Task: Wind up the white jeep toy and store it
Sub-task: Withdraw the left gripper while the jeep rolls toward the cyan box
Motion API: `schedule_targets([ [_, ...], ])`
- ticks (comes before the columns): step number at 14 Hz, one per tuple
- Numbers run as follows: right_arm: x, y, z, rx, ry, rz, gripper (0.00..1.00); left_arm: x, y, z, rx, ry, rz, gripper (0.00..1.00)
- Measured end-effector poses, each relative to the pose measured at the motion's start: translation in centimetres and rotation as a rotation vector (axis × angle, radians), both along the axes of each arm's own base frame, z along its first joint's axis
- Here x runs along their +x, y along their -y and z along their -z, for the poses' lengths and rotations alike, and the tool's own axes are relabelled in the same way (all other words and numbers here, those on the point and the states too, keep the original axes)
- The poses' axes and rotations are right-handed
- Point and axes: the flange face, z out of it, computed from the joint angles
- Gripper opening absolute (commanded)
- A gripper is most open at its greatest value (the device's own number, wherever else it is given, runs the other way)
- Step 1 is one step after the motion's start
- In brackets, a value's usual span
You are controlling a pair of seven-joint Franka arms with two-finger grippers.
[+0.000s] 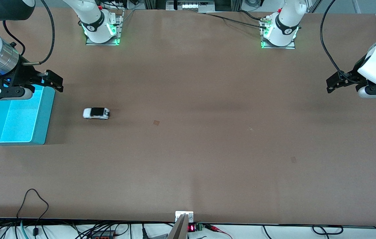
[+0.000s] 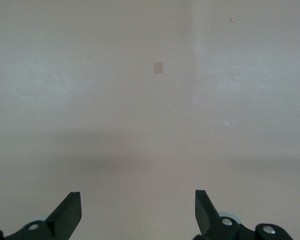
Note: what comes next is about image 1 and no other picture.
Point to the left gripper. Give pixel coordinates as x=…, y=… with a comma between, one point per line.
x=352, y=74

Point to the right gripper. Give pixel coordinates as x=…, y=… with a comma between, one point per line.
x=23, y=75

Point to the white jeep toy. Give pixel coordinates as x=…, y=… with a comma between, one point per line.
x=95, y=113

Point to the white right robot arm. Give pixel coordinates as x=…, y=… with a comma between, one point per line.
x=96, y=20

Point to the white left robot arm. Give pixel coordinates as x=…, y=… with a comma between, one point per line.
x=286, y=23

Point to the turquoise plastic bin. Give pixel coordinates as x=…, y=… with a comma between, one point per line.
x=22, y=119

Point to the metal box with lights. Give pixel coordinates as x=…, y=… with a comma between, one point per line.
x=191, y=5

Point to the black power plug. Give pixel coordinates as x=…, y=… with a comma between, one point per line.
x=144, y=232

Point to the white mounting plate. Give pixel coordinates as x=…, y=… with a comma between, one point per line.
x=188, y=214

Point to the red clip lead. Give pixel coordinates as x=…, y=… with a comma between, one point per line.
x=216, y=228

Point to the grey aluminium bar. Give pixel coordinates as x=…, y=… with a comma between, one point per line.
x=179, y=229

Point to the red digit display module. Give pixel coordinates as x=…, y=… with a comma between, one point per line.
x=192, y=228

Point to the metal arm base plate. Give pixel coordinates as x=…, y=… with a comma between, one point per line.
x=279, y=47
x=119, y=26

